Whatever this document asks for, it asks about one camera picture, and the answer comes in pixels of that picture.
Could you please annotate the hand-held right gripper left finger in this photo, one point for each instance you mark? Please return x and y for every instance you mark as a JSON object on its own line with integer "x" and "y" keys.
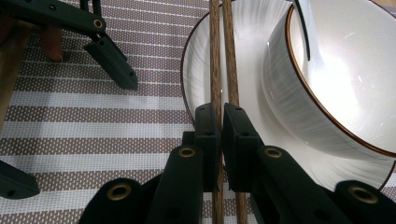
{"x": 210, "y": 146}

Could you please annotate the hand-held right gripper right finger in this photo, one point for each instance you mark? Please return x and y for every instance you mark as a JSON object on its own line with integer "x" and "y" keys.
{"x": 238, "y": 146}

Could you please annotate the brown wooden chopstick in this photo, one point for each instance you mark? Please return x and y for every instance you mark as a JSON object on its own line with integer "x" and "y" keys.
{"x": 214, "y": 62}
{"x": 229, "y": 62}

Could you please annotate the white plate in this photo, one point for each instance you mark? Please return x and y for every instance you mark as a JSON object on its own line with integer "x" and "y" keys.
{"x": 249, "y": 46}

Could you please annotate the grey striped placemat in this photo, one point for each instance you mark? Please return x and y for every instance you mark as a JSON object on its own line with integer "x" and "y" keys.
{"x": 93, "y": 124}

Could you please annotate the white bowl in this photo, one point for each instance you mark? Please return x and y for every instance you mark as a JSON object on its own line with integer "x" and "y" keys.
{"x": 289, "y": 102}

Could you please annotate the white spoon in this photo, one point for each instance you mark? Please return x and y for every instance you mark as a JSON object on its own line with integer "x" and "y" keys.
{"x": 306, "y": 31}

